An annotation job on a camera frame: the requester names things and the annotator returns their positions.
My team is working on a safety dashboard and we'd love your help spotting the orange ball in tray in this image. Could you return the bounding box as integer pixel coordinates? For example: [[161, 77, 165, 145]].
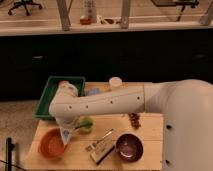
[[59, 80, 69, 85]]

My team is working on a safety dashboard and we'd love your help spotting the red-orange bowl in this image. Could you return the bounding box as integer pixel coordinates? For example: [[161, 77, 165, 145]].
[[38, 128, 67, 159]]

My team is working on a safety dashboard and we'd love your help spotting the green plastic tray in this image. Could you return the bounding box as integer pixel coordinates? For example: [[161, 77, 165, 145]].
[[34, 76, 86, 120]]

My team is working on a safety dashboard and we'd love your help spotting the brown dried grape bunch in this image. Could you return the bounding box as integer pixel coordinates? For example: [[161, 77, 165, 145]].
[[129, 113, 141, 130]]

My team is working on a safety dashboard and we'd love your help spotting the black stand at left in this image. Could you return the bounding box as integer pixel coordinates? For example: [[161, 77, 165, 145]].
[[5, 137, 15, 171]]

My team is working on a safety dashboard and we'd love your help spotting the grey-blue towel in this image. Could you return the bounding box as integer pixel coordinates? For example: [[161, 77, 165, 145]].
[[61, 130, 71, 145]]

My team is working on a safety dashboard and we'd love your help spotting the white cup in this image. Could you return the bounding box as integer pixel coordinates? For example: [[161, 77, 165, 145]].
[[109, 77, 122, 89]]

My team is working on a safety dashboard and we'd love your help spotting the dark brown bowl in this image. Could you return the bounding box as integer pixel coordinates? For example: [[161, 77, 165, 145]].
[[115, 133, 144, 163]]

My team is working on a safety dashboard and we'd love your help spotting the small red object on shelf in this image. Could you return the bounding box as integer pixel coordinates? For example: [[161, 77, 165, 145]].
[[80, 16, 92, 25]]

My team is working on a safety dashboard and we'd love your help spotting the blue sponge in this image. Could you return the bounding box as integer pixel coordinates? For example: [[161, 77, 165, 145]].
[[87, 88, 101, 96]]

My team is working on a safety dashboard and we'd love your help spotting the green vegetable toy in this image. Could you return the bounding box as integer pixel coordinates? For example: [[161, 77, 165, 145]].
[[75, 117, 93, 134]]

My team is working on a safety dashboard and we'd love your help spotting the black office chair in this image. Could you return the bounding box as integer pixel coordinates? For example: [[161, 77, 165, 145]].
[[8, 0, 43, 16]]

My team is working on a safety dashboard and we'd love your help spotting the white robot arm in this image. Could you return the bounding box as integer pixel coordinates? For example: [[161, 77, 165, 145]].
[[49, 79, 213, 171]]

